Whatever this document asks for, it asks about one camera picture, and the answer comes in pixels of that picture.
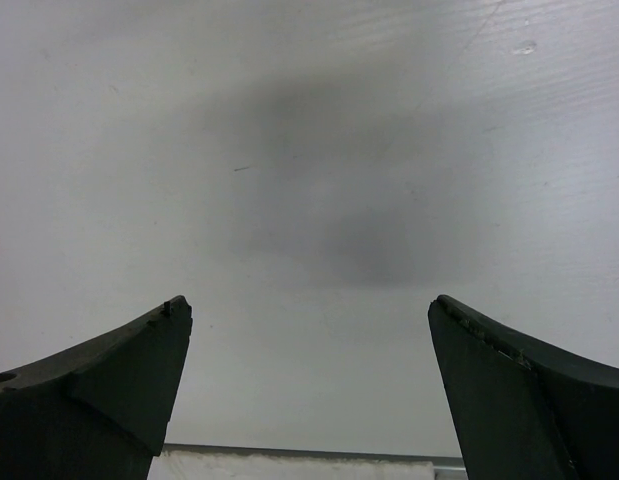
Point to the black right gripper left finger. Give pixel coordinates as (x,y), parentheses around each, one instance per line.
(100,409)

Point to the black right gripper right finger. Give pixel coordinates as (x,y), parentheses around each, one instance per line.
(523,408)

